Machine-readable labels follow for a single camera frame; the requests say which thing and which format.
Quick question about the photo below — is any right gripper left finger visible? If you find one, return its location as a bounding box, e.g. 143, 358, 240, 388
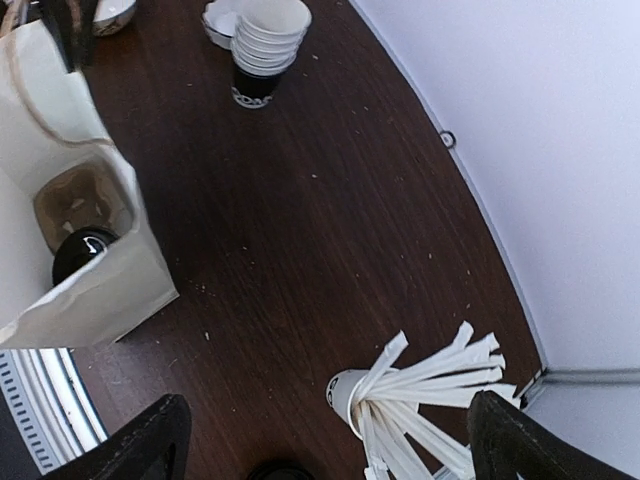
44, 394, 192, 479

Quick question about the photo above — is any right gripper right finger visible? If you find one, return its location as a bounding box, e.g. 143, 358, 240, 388
467, 391, 630, 480

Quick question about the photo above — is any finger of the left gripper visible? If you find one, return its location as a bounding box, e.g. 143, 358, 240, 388
39, 0, 98, 73

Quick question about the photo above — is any cardboard cup carrier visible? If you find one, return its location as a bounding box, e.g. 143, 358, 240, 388
33, 158, 134, 252

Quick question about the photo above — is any cream paper bag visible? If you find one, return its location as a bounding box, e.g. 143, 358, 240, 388
1, 1, 178, 349

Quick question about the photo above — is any black cup lid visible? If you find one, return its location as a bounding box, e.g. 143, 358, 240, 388
52, 226, 119, 286

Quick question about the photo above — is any white round bowl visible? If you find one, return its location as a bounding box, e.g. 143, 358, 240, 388
93, 0, 137, 37

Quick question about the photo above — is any stack of black lids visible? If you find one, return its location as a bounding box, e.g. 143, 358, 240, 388
247, 460, 313, 480

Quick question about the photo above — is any white scalloped bowl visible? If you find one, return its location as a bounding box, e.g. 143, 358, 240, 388
202, 0, 244, 51

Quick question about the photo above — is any white cup holding straws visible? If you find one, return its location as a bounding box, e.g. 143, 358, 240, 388
325, 369, 369, 440

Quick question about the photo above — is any stack of paper cups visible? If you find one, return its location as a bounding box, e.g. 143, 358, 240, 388
231, 0, 312, 110

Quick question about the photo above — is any aluminium front rail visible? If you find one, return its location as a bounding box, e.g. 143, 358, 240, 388
1, 348, 109, 475

